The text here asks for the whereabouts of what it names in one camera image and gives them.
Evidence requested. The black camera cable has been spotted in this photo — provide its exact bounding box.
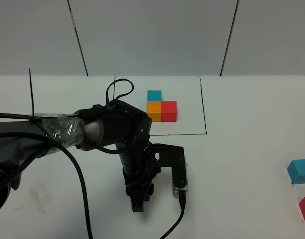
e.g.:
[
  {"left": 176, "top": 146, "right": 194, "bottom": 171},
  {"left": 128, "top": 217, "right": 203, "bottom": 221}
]
[{"left": 159, "top": 191, "right": 187, "bottom": 239}]

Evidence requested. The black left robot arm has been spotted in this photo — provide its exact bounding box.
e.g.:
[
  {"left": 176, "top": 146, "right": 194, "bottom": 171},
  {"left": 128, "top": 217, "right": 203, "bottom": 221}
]
[{"left": 0, "top": 100, "right": 158, "bottom": 212}]

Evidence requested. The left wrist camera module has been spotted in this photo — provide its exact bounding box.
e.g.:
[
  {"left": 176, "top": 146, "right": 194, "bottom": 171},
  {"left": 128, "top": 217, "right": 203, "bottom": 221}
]
[{"left": 152, "top": 143, "right": 188, "bottom": 200}]

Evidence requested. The orange template block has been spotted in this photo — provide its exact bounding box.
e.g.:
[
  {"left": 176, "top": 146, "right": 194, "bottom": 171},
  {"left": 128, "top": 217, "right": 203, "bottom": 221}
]
[{"left": 146, "top": 101, "right": 162, "bottom": 122}]

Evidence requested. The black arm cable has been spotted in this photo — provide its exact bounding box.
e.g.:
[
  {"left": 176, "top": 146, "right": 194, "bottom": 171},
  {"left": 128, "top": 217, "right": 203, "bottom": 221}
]
[{"left": 0, "top": 78, "right": 135, "bottom": 239}]

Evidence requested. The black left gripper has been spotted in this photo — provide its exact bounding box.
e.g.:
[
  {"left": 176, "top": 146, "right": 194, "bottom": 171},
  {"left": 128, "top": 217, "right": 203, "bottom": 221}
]
[{"left": 119, "top": 141, "right": 160, "bottom": 212}]

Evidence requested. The red template block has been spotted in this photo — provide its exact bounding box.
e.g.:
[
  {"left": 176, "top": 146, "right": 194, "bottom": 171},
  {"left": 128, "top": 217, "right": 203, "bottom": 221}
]
[{"left": 161, "top": 101, "right": 177, "bottom": 122}]

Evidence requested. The blue template block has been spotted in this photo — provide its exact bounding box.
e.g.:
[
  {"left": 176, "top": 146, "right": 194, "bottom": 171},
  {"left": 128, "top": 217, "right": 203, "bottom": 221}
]
[{"left": 147, "top": 90, "right": 162, "bottom": 101}]

